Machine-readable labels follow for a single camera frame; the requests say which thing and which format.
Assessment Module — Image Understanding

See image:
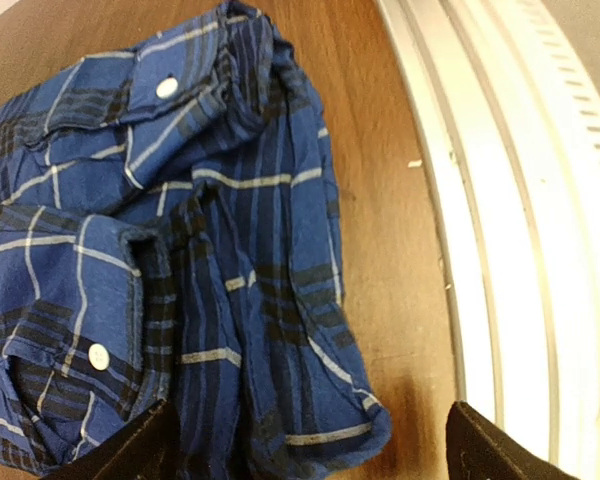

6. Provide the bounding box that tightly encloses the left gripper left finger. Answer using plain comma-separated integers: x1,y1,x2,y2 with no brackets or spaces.
45,400,180,480

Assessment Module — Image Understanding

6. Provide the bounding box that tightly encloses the blue plaid long sleeve shirt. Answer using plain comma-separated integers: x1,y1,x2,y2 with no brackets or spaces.
0,1,391,479

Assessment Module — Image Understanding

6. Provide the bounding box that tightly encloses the front aluminium rail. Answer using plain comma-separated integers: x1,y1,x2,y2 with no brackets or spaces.
379,1,600,479

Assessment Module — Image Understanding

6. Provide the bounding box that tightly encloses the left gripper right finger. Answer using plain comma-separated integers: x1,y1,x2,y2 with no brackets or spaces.
445,401,574,480

